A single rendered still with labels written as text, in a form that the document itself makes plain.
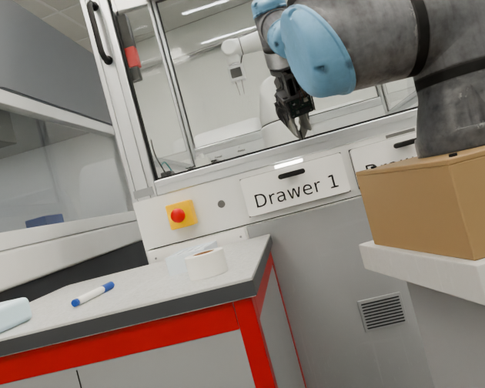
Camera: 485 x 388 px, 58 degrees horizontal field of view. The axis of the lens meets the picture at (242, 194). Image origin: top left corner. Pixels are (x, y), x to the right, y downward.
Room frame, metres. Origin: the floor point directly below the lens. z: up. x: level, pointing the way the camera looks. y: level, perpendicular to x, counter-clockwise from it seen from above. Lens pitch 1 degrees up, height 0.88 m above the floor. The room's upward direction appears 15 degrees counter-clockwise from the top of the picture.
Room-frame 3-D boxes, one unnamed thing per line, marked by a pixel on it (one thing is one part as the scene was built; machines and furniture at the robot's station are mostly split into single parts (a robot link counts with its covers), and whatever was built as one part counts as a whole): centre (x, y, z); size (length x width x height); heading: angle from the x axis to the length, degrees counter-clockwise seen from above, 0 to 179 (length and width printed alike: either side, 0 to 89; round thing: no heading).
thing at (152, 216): (1.70, -0.24, 0.87); 1.02 x 0.95 x 0.14; 84
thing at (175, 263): (0.94, 0.14, 0.78); 0.12 x 0.08 x 0.04; 172
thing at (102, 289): (0.87, 0.34, 0.77); 0.14 x 0.02 x 0.02; 168
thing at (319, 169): (1.22, -0.15, 0.87); 0.29 x 0.02 x 0.11; 84
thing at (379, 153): (1.19, -0.46, 0.87); 0.29 x 0.02 x 0.11; 84
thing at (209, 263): (0.77, 0.09, 0.78); 0.07 x 0.07 x 0.04
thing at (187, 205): (1.24, 0.18, 0.88); 0.07 x 0.05 x 0.07; 84
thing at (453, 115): (0.56, -0.31, 0.91); 0.15 x 0.15 x 0.10
